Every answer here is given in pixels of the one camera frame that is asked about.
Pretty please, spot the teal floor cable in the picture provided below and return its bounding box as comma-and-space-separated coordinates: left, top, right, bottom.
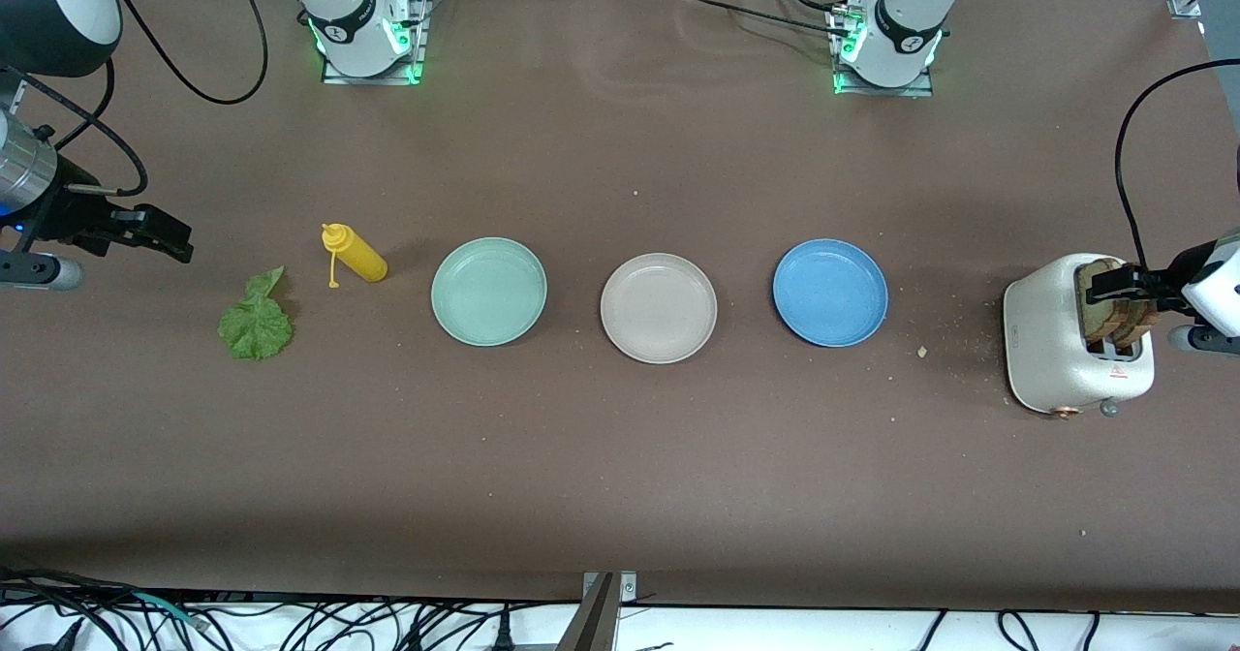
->
131, 590, 210, 630

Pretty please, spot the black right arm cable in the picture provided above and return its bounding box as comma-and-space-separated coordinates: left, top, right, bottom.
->
0, 0, 269, 197

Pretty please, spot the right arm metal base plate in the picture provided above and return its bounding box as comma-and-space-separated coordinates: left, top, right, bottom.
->
320, 0, 433, 86

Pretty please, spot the green lettuce leaf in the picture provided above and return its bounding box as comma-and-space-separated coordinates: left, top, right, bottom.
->
217, 265, 295, 362

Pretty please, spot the white toaster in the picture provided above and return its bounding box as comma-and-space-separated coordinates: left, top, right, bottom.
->
1003, 252, 1157, 419

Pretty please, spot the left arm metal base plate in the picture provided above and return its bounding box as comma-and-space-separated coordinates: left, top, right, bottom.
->
828, 2, 937, 98

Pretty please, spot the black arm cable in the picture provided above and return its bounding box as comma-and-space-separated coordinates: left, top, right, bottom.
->
0, 0, 269, 197
1114, 58, 1240, 274

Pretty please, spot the silver metal bracket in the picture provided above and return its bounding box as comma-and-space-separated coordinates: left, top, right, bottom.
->
581, 571, 640, 605

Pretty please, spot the dark crust bread slice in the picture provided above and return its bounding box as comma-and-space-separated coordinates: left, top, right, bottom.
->
1114, 262, 1163, 348

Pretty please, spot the yellow mustard squeeze bottle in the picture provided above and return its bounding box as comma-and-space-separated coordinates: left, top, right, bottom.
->
321, 223, 389, 290

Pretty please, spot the blue plate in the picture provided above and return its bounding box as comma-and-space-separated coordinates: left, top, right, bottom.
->
772, 238, 889, 349

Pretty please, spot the light brown bread slice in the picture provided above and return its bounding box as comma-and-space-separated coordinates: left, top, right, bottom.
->
1075, 258, 1130, 342

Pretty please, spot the beige plate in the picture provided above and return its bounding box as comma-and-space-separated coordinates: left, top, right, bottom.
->
600, 252, 719, 365

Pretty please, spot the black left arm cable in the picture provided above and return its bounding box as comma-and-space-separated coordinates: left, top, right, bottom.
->
1114, 58, 1240, 274

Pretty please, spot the black base power cable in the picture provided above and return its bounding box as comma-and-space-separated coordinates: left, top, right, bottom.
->
664, 0, 858, 42

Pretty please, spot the mint green plate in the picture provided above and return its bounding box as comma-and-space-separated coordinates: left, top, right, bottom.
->
430, 236, 549, 348

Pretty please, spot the dark grey metal beam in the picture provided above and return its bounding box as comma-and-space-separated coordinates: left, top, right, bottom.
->
555, 573, 621, 651

